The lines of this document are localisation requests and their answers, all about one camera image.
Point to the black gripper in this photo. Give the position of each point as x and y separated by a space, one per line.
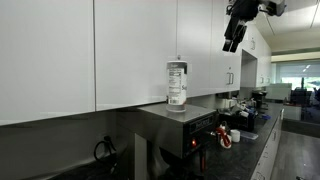
245 10

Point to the white cabinet door with lock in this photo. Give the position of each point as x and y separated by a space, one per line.
195 40

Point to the round silver door lock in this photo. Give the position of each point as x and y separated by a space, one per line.
179 57

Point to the sugar bottle with dark cap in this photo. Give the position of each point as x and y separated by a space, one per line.
176 86

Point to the black coffee maker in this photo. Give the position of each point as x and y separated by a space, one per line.
258 97

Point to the white napkin box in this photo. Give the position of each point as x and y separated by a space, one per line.
230 104

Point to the white office partition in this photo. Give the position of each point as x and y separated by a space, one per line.
278 91

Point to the office ceiling light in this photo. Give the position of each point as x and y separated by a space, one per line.
306 68

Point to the small blue packet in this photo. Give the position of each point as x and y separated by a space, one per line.
265 116

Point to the black condiment caddy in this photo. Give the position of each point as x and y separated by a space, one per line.
235 122

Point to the dark office furniture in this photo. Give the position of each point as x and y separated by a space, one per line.
301 100

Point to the white cup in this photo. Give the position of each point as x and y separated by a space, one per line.
235 136

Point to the clear plastic container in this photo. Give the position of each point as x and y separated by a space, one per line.
249 135

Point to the stainless steel coffee machine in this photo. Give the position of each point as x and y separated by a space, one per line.
173 130

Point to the white base cabinets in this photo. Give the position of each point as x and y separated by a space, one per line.
266 156

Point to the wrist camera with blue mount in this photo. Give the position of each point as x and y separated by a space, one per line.
275 6

